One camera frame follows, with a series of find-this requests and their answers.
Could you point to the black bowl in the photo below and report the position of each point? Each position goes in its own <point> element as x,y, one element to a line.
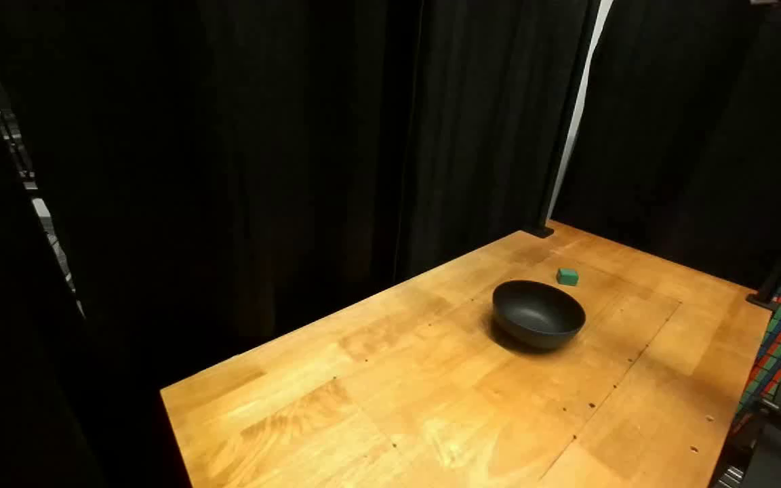
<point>538,315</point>

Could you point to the small green block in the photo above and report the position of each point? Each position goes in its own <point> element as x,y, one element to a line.
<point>568,277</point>

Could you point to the black curtain backdrop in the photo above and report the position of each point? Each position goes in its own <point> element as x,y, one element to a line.
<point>223,171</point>

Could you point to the white vertical pole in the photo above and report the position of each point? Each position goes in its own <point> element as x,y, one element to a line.
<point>576,99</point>

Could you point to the dark equipment with orange part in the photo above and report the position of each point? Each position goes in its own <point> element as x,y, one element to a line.
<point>752,451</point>

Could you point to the black metal frame post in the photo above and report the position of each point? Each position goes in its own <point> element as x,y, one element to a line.
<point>25,171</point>

